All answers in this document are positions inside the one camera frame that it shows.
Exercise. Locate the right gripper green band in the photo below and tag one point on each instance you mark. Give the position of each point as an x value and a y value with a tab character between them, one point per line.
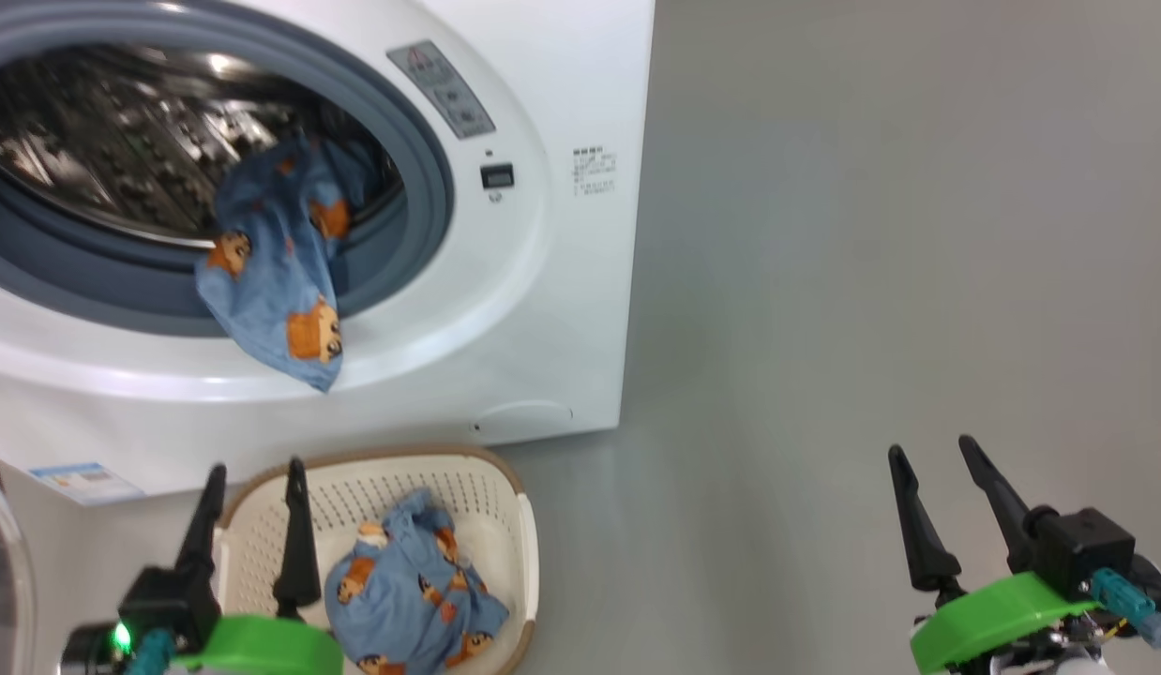
993	619

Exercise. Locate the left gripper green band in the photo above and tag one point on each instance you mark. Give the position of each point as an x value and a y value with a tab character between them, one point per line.
262	647

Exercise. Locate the blue bear print garment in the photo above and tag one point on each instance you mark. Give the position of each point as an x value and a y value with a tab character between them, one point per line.
402	600
271	281

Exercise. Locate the cream perforated laundry basket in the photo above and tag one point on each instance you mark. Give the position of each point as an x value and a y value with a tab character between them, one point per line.
487	525

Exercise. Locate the white front-load washing machine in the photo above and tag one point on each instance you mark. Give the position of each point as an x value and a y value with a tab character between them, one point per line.
543	309

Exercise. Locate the grey rubber door gasket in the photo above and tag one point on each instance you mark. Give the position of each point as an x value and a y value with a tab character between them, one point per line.
421	206

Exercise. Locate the steel washing machine drum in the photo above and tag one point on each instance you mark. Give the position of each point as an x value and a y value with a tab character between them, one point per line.
102	141

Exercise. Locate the blue white energy label sticker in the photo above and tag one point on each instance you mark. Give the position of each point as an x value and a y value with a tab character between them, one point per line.
83	483

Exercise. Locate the round white filter cover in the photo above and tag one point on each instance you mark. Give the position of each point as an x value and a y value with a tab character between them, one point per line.
524	422

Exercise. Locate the small black washer display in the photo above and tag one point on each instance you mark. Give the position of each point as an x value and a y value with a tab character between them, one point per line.
497	176

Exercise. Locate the grey washer control panel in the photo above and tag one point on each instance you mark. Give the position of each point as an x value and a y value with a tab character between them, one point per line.
444	89

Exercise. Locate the printed instruction text label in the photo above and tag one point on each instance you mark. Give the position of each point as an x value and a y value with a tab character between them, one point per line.
595	171

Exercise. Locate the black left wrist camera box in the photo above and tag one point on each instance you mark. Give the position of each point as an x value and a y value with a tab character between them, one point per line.
173	605

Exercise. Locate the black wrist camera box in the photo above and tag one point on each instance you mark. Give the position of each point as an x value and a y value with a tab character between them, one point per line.
173	605
1082	548

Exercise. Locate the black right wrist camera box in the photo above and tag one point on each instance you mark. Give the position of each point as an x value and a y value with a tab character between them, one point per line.
1082	548

